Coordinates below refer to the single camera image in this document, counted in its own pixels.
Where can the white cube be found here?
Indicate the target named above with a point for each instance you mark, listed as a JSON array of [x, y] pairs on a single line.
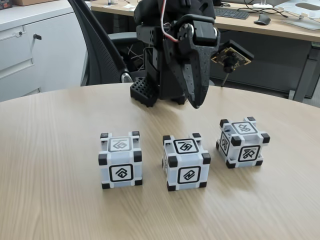
[[120, 173], [247, 153], [188, 175]]

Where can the black keyboard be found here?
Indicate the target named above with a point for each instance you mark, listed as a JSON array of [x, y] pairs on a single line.
[[232, 12]]

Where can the black computer mouse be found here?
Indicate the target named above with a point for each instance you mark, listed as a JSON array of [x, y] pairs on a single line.
[[262, 19]]

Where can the white round lamp base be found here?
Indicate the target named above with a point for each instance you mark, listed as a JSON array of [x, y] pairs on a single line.
[[262, 4]]

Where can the wooden office desk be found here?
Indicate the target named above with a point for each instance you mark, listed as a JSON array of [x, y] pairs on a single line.
[[275, 32]]

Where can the grey laptop stand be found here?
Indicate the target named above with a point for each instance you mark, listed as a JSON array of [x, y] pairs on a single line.
[[302, 15]]

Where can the black mesh office chair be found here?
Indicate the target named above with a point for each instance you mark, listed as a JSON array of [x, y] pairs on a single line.
[[92, 30]]

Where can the white cube, diamond spiral symbol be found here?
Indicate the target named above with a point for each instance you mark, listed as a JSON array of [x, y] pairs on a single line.
[[120, 173]]

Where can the white drawer cabinet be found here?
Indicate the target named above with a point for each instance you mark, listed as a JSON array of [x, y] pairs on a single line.
[[50, 62]]

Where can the black cabinet key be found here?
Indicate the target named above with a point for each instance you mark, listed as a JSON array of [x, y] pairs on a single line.
[[37, 37]]

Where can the brown cardboard box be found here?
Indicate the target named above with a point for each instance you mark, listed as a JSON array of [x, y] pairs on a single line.
[[35, 2]]

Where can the wrist camera board with mount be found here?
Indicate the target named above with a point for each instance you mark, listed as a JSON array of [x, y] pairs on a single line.
[[230, 58]]

